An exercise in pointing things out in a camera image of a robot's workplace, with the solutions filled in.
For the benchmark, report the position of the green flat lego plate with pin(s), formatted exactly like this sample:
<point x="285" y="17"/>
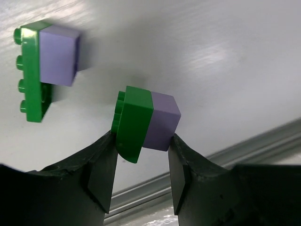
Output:
<point x="37" y="95"/>

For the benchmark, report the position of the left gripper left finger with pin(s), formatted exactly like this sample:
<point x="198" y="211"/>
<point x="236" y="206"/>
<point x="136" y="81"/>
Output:
<point x="75" y="191"/>

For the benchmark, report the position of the purple lego brick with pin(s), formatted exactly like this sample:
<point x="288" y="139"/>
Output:
<point x="163" y="123"/>

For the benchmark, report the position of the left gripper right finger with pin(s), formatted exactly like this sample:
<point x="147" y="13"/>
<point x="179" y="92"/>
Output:
<point x="206" y="194"/>

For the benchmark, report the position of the purple lego on plate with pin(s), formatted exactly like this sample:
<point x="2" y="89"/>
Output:
<point x="59" y="55"/>

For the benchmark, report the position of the green curved lego brick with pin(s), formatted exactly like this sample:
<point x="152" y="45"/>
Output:
<point x="132" y="116"/>

